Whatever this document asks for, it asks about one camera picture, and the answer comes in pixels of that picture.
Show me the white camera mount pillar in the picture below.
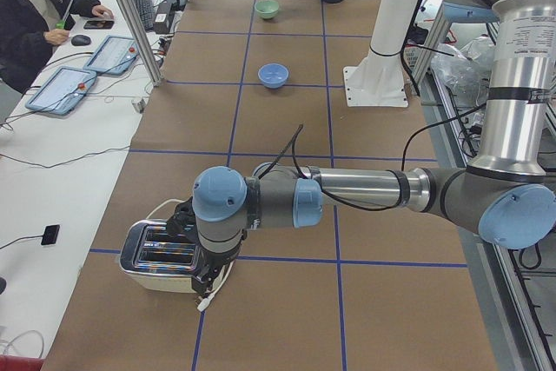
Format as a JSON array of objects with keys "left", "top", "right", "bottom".
[{"left": 343, "top": 0, "right": 420, "bottom": 108}]

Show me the black computer mouse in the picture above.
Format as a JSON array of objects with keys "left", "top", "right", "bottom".
[{"left": 70, "top": 35, "right": 92, "bottom": 46}]

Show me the blue bowl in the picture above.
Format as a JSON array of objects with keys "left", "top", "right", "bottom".
[{"left": 257, "top": 63, "right": 289, "bottom": 89}]

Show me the black smartphone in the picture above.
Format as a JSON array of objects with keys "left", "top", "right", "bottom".
[{"left": 83, "top": 20, "right": 115, "bottom": 30}]

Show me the green bowl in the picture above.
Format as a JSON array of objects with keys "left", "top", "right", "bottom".
[{"left": 254, "top": 0, "right": 280, "bottom": 20}]

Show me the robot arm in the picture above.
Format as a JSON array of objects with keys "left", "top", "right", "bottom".
[{"left": 190, "top": 0, "right": 555, "bottom": 295}]

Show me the black keyboard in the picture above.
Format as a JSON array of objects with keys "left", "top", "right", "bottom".
[{"left": 132, "top": 0, "right": 155, "bottom": 31}]

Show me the small black square device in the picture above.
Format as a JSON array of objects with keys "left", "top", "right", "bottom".
[{"left": 41, "top": 224, "right": 60, "bottom": 246}]

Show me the person in black jacket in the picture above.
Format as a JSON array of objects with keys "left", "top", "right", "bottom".
[{"left": 1, "top": 0, "right": 114, "bottom": 94}]

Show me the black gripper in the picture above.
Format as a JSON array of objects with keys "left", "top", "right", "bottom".
[{"left": 191, "top": 249, "right": 237, "bottom": 295}]

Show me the near blue teach pendant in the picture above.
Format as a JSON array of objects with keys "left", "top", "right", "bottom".
[{"left": 25, "top": 66, "right": 97, "bottom": 116}]

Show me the far blue teach pendant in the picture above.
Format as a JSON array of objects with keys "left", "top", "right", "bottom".
[{"left": 83, "top": 36, "right": 138, "bottom": 76}]

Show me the cream and chrome toaster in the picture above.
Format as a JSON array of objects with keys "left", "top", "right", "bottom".
[{"left": 118, "top": 217, "right": 228, "bottom": 295}]

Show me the blue teach pendant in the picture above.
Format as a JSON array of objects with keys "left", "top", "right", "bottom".
[
  {"left": 25, "top": 66, "right": 97, "bottom": 116},
  {"left": 83, "top": 36, "right": 138, "bottom": 76}
]

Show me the aluminium frame post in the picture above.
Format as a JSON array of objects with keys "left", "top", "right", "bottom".
[{"left": 116, "top": 0, "right": 162, "bottom": 87}]

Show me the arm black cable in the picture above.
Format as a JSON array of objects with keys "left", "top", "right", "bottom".
[{"left": 255, "top": 124, "right": 487, "bottom": 209}]

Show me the clear plastic bag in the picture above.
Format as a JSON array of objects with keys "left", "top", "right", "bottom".
[{"left": 430, "top": 36, "right": 495, "bottom": 106}]

